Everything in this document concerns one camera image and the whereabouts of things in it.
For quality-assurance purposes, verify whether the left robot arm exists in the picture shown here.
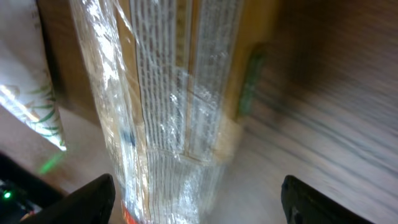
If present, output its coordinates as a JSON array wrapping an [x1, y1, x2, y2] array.
[[1, 154, 65, 223]]

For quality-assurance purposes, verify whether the white cream tube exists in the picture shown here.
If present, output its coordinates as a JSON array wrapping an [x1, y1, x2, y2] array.
[[1, 0, 67, 151]]

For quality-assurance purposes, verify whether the orange spaghetti packet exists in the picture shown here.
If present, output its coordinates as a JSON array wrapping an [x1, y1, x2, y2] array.
[[70, 0, 279, 223]]

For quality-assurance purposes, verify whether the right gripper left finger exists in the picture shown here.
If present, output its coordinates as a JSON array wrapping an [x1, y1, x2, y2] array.
[[21, 174, 116, 224]]

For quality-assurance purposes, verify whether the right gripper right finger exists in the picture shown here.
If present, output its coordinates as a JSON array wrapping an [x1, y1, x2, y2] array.
[[280, 175, 372, 224]]

